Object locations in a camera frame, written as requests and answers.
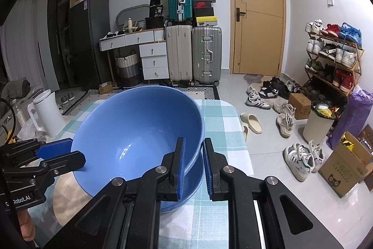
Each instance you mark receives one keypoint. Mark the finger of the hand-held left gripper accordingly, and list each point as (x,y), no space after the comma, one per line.
(55,148)
(67,163)

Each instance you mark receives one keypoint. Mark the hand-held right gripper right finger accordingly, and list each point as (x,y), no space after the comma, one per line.
(207,167)

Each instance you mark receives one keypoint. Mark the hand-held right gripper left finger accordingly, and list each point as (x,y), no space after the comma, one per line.
(180,170)

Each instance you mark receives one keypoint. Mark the blue bowl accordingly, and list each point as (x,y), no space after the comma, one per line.
(191,187)
(131,135)

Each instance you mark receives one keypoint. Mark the beige round plate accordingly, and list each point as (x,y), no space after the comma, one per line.
(70,202)

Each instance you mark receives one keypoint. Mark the person's left hand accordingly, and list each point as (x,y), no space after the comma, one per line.
(26,225)

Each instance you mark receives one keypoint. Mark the white electric kettle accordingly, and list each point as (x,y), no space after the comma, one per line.
(48,114)

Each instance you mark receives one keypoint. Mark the teal checked tablecloth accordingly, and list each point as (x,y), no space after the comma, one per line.
(221,126)

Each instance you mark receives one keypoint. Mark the clear plastic bottle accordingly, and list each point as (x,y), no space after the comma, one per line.
(19,119)

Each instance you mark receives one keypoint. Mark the cream slipper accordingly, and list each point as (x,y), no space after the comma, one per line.
(252,122)
(245,133)

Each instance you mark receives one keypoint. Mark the grey clothing pile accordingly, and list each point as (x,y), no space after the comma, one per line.
(17,88)

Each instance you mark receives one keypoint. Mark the small cardboard box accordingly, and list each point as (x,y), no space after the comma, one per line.
(105,88)

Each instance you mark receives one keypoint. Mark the scattered loose sneakers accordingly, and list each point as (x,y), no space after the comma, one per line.
(300,161)

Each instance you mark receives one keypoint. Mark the grey door mat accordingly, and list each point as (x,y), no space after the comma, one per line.
(253,79)

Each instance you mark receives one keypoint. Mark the grey white woven basket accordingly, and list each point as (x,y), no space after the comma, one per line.
(126,71)

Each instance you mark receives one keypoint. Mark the black refrigerator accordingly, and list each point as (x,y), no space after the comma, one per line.
(87,44)

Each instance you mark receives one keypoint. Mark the brown cardboard box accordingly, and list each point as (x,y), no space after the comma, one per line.
(300,106)

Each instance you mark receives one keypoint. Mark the silver suitcase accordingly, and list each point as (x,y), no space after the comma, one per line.
(207,53)

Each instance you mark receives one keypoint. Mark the white dresser with drawers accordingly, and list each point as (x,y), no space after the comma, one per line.
(151,59)

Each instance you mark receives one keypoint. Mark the beige suitcase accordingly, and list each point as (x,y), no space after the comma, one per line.
(179,53)

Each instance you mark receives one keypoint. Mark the cream trash bin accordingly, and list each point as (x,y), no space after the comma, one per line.
(317,126)

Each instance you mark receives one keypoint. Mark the dark wardrobe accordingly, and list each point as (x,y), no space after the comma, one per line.
(59,27)

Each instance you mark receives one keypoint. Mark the open cardboard box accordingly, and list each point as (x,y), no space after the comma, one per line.
(341,170)

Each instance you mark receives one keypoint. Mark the white bottle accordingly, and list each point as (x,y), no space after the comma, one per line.
(130,25)

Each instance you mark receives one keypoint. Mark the oval mirror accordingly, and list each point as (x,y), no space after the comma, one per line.
(131,12)

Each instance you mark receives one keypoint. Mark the purple plastic bag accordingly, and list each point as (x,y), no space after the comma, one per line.
(355,114)

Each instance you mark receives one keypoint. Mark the dark patterned box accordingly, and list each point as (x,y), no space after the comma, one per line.
(367,141)

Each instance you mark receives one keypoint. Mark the wooden door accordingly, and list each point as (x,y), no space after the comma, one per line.
(256,12)

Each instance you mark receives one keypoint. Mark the red black shoebox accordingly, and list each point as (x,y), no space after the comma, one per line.
(204,4)

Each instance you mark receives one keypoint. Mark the black printed bag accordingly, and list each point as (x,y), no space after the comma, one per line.
(156,8)

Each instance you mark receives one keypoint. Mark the teal suitcase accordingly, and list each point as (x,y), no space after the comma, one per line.
(179,1)

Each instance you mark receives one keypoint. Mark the rows of racked shoes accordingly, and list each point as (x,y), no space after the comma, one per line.
(341,56)

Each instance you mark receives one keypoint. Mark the wooden shoe rack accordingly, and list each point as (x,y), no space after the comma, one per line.
(357,68)

